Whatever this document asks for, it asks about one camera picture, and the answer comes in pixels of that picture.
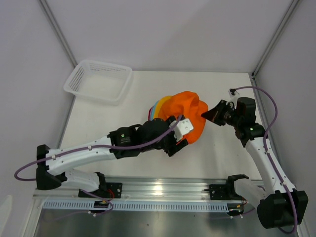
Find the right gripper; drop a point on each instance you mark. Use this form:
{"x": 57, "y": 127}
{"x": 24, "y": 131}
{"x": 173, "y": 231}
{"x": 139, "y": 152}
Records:
{"x": 215, "y": 114}

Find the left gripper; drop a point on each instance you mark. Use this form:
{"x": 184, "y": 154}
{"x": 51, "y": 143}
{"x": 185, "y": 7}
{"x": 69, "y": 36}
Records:
{"x": 171, "y": 149}

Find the orange hat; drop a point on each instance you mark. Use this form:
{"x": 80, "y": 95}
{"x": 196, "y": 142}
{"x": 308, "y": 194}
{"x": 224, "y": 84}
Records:
{"x": 188, "y": 104}

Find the lavender hat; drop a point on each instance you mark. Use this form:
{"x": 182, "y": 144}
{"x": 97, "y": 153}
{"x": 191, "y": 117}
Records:
{"x": 151, "y": 111}

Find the teal hat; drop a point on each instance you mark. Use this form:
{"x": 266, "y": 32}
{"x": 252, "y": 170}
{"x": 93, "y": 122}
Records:
{"x": 154, "y": 110}

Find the yellow hat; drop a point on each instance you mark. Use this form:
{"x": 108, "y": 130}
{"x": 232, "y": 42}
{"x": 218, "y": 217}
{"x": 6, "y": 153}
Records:
{"x": 159, "y": 104}

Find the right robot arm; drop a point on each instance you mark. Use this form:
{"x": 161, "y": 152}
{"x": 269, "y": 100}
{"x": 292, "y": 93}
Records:
{"x": 278, "y": 203}

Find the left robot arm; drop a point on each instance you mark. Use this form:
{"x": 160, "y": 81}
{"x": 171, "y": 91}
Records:
{"x": 58, "y": 167}

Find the white plastic basket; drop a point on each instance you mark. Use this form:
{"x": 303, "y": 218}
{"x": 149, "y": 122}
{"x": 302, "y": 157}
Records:
{"x": 99, "y": 81}

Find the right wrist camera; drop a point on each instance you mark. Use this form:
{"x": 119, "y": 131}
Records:
{"x": 234, "y": 95}

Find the aluminium mounting rail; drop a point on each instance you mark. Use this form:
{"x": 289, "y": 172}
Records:
{"x": 164, "y": 189}

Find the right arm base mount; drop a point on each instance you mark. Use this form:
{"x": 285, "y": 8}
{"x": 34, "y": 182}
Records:
{"x": 222, "y": 192}

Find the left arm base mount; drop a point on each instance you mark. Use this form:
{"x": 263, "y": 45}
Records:
{"x": 111, "y": 191}

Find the right corner frame profile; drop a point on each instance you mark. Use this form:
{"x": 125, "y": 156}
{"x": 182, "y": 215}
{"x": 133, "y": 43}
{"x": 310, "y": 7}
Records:
{"x": 286, "y": 18}

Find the corner frame profile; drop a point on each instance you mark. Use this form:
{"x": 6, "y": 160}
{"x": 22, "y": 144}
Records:
{"x": 57, "y": 31}
{"x": 286, "y": 18}

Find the white slotted cable duct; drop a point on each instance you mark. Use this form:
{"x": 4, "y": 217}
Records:
{"x": 118, "y": 205}

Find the left corner frame profile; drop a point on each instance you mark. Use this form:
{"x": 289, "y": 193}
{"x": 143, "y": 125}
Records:
{"x": 57, "y": 31}

